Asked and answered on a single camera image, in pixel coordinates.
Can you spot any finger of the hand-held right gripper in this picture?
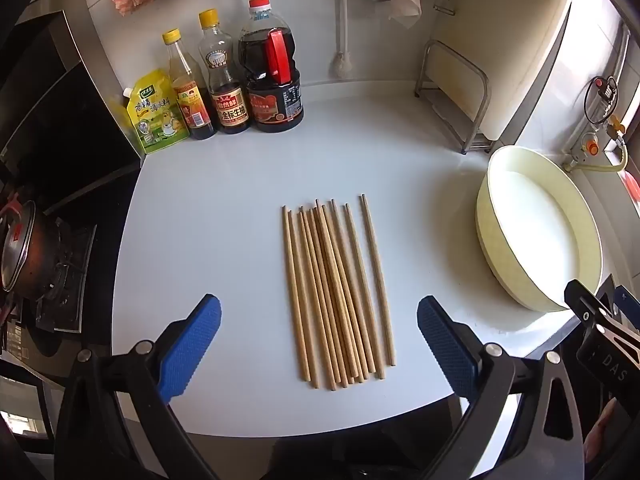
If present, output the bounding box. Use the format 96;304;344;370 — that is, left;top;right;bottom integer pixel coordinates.
599;275;630;312
564;280;640;358

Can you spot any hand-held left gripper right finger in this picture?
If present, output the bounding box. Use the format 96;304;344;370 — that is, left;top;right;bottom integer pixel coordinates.
416;296;586;480

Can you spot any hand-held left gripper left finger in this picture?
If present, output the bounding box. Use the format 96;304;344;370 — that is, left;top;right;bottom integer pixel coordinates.
55;294;222;480

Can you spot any cream round bowl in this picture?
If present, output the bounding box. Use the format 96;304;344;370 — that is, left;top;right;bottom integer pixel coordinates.
475;145;604;312

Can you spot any pile of wooden chopsticks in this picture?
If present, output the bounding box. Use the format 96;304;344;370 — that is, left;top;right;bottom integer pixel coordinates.
281;193;397;392

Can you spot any person's right hand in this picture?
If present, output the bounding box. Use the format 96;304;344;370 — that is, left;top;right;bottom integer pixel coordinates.
582;400;621;467

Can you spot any gas valve with pipe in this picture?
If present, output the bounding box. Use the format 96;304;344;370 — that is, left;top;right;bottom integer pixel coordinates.
564;25;640;171

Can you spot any metal cooking pot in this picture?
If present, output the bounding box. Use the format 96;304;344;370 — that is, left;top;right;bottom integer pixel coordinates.
0;200;53;293

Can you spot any black gas stove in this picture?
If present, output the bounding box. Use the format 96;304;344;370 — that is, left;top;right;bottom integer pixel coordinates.
0;10;147;356

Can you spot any yellow seasoning pouch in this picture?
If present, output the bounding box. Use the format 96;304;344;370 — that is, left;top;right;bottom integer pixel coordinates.
122;69;190;155

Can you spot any metal board rack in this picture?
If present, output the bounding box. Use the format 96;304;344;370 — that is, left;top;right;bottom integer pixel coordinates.
414;39;493;155

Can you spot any small yellow-capped vinegar bottle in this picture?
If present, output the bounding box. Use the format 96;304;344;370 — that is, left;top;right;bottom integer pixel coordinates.
161;29;217;141

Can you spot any yellow-capped soy sauce bottle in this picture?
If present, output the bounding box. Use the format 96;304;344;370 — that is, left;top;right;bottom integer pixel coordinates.
198;8;251;135

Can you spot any white cutting board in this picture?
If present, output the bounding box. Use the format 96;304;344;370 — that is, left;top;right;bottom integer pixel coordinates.
430;0;576;142

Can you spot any large red-capped soy sauce jug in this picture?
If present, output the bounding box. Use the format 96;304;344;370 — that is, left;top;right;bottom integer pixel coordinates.
237;0;305;133

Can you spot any white hanging brush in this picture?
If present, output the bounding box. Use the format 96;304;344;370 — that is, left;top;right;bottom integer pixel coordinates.
327;0;353;79

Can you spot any yellow gas hose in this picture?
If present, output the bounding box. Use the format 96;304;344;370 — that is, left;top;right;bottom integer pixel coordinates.
575;142;629;172

